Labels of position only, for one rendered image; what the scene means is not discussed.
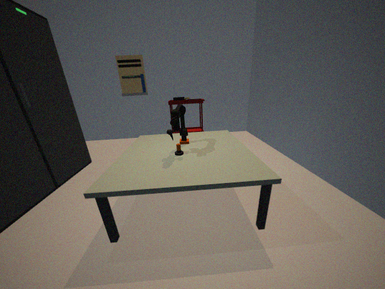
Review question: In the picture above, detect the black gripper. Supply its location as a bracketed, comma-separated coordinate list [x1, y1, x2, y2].
[167, 124, 187, 140]

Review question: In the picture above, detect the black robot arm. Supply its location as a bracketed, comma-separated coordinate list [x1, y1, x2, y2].
[170, 104, 188, 141]

